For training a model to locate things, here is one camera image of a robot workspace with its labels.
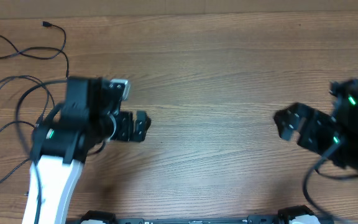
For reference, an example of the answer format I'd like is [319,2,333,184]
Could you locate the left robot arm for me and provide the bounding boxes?
[22,77,151,223]

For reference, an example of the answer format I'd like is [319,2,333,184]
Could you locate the black usb cable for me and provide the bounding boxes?
[0,21,70,80]
[0,119,39,193]
[0,75,56,125]

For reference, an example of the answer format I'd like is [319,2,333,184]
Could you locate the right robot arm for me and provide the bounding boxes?
[273,79,358,223]

